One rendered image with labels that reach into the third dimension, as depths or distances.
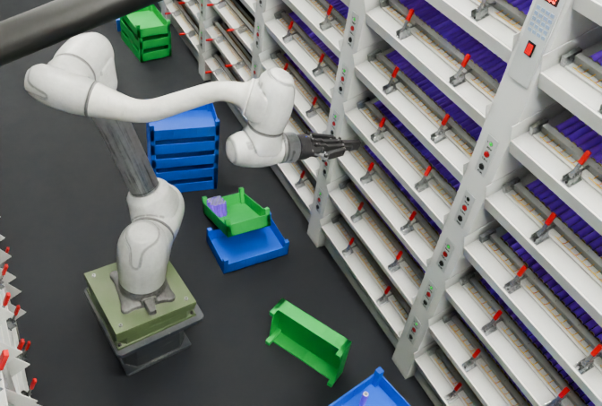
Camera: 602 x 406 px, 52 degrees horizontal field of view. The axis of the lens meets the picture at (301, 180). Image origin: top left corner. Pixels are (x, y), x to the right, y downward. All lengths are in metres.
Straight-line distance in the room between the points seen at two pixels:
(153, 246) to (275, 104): 0.66
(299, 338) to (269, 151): 0.94
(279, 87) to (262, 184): 1.46
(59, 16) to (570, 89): 1.24
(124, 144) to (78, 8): 1.59
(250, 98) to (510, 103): 0.65
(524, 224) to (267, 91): 0.75
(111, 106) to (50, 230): 1.20
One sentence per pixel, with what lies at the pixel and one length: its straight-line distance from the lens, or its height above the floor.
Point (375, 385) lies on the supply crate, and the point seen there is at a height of 0.33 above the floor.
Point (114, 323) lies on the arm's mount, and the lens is 2.13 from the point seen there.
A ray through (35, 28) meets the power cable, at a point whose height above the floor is 1.82.
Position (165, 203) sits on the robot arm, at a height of 0.54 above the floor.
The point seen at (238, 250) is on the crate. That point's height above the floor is 0.00.
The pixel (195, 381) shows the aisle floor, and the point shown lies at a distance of 2.34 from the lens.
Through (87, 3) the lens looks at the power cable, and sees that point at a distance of 0.43.
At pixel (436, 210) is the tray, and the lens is 1.96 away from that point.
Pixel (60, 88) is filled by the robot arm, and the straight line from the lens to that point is 1.76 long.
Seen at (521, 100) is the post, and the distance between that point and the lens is 1.59.
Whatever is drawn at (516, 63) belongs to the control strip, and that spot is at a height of 1.32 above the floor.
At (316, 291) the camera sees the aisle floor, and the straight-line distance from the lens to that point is 2.60.
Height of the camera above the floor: 2.02
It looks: 41 degrees down
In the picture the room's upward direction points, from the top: 9 degrees clockwise
